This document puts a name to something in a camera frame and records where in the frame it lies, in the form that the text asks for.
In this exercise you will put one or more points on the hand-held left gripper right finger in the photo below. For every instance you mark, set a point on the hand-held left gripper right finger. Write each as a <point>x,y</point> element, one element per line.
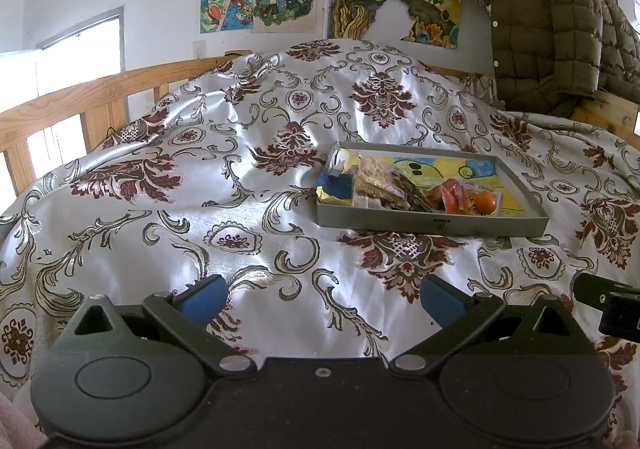
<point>442,301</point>

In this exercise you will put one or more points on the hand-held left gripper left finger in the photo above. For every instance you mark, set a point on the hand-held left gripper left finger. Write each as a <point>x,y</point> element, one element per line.
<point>200,301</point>

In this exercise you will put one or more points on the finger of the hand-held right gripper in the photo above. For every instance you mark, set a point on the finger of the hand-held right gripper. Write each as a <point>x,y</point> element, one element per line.
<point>592,286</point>

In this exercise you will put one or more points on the grey shallow tray box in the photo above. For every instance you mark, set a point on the grey shallow tray box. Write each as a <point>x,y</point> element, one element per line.
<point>400,225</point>

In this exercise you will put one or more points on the clear packet of orange-red snacks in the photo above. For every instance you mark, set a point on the clear packet of orange-red snacks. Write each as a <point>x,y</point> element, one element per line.
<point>452,196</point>

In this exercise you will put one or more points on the small orange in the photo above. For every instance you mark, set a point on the small orange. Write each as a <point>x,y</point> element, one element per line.
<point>485,203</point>

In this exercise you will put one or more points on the clear packet of brown snacks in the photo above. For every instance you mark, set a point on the clear packet of brown snacks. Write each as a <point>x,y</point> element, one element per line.
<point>415,194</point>

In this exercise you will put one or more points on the floral printed blanket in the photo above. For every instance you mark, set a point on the floral printed blanket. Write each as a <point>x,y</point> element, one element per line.
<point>200,229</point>

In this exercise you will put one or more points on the pile of snack packets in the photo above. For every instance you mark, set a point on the pile of snack packets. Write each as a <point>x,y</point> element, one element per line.
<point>450,166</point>

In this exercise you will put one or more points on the olive puffer jacket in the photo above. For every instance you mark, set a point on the olive puffer jacket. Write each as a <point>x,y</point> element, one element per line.
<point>545,29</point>

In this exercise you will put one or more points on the window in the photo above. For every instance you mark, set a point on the window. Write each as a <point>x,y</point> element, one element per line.
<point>75,49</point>

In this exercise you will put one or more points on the white air conditioner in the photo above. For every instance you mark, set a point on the white air conditioner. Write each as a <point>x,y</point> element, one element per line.
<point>629,1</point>

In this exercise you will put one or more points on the white wall socket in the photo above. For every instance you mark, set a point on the white wall socket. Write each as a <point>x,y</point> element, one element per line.
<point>198,49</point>

